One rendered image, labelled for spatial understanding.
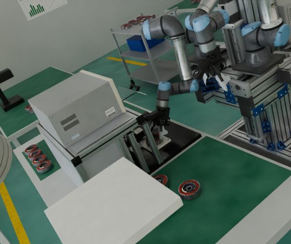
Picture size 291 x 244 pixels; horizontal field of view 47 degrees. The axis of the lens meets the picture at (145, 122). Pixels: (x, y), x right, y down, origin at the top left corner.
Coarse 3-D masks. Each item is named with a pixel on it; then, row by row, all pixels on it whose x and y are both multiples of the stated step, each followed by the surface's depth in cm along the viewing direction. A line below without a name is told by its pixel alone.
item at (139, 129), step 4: (140, 128) 204; (136, 132) 202; (140, 132) 201; (136, 136) 201; (140, 136) 201; (144, 136) 202; (124, 140) 204; (128, 140) 202; (136, 140) 200; (128, 144) 198
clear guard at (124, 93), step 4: (116, 88) 236; (120, 88) 233; (124, 88) 231; (128, 88) 228; (120, 92) 226; (124, 92) 224; (128, 92) 221; (132, 92) 219; (140, 92) 220; (120, 96) 220; (124, 96) 218; (128, 96) 216
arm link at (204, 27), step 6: (198, 18) 146; (204, 18) 144; (210, 18) 148; (198, 24) 145; (204, 24) 144; (210, 24) 146; (198, 30) 146; (204, 30) 145; (210, 30) 147; (198, 36) 148; (204, 36) 147; (210, 36) 147; (198, 42) 150; (204, 42) 148
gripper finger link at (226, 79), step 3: (222, 75) 156; (216, 78) 156; (225, 78) 156; (228, 78) 156; (219, 81) 155; (222, 81) 154; (225, 81) 155; (228, 81) 156; (222, 84) 154; (225, 84) 154; (222, 87) 155; (225, 87) 155; (225, 90) 156
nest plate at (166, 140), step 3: (165, 138) 211; (168, 138) 210; (162, 141) 210; (165, 141) 208; (168, 141) 208; (141, 144) 215; (144, 144) 214; (159, 144) 208; (162, 144) 207; (165, 144) 208; (144, 147) 211; (147, 147) 210; (159, 147) 206; (147, 150) 209; (150, 150) 206
